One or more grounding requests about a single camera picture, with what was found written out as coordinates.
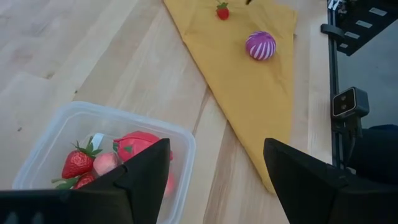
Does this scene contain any pink toy peach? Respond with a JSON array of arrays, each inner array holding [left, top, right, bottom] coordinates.
[[163, 172, 175, 197], [92, 151, 121, 177]]

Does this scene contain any clear plastic tupperware container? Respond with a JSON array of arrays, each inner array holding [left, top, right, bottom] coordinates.
[[12, 101, 197, 224]]

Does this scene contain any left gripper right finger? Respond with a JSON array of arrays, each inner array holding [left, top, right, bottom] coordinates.
[[263, 138, 398, 224]]

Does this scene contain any yellow cloth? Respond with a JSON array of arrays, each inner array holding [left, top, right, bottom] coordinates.
[[163, 0, 299, 194]]

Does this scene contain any pink toy dragon fruit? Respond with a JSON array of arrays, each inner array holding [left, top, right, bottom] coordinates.
[[112, 130, 174, 162]]

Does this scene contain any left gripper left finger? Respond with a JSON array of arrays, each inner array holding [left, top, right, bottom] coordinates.
[[0, 139, 171, 224]]

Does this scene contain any black bracket clip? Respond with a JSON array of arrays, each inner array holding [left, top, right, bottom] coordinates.
[[320, 23, 346, 40]]

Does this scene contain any purple white striped onion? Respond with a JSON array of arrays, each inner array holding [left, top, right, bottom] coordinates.
[[245, 30, 277, 61]]

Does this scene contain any small red toy strawberry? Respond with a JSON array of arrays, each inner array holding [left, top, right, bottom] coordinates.
[[216, 1, 230, 21]]

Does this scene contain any long-stemmed toy strawberry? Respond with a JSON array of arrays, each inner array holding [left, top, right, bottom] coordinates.
[[51, 172, 96, 190]]

